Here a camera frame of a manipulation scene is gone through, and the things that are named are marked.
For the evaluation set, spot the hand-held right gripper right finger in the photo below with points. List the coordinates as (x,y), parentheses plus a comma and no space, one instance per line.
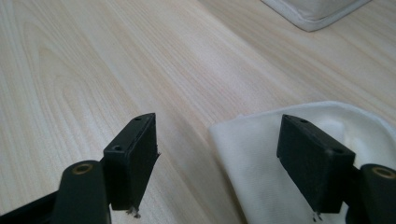
(314,168)

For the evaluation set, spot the white sock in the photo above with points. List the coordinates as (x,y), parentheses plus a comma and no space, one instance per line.
(249,155)

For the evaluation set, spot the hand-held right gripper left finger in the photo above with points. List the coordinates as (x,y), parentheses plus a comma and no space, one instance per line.
(134,161)

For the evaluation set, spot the white fabric storage box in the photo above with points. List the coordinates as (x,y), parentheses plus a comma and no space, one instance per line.
(311,12)

